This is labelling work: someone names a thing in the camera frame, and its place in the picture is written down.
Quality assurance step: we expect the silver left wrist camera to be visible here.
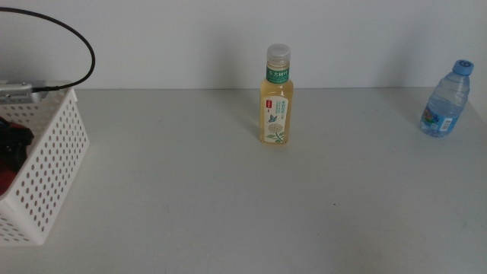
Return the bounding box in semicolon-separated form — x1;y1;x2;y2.
0;80;49;105

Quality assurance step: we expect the white perforated plastic basket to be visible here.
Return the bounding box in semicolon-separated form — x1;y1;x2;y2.
0;86;91;246

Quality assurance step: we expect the yellow tea bottle green label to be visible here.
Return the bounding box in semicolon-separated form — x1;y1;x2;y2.
259;43;295;146

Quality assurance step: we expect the black camera cable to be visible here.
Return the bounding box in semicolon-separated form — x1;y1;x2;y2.
0;6;97;93

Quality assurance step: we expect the clear water bottle blue cap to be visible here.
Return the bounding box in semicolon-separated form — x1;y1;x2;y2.
419;59;476;139

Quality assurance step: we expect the red drink can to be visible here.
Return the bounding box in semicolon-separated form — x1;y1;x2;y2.
0;159;20;197

